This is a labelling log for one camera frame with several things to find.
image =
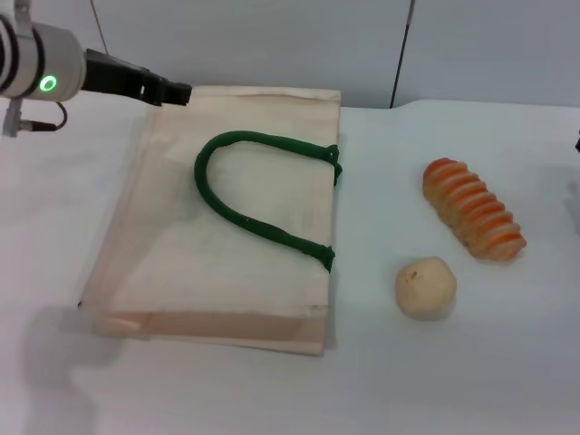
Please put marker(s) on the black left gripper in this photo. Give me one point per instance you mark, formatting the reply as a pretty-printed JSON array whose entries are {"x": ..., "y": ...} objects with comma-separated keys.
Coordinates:
[{"x": 118, "y": 79}]

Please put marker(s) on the orange striped bread roll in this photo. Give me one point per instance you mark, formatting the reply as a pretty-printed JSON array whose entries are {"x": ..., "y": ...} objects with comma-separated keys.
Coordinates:
[{"x": 473, "y": 208}]

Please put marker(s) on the cream canvas tote bag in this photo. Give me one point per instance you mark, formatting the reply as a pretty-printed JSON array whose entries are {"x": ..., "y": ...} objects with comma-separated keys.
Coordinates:
[{"x": 154, "y": 235}]

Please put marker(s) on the round pale egg yolk pastry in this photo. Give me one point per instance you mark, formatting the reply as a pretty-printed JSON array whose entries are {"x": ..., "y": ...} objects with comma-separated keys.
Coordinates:
[{"x": 426, "y": 287}]

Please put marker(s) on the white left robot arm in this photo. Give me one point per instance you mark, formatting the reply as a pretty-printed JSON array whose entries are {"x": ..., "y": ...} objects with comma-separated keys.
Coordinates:
[{"x": 50, "y": 59}]

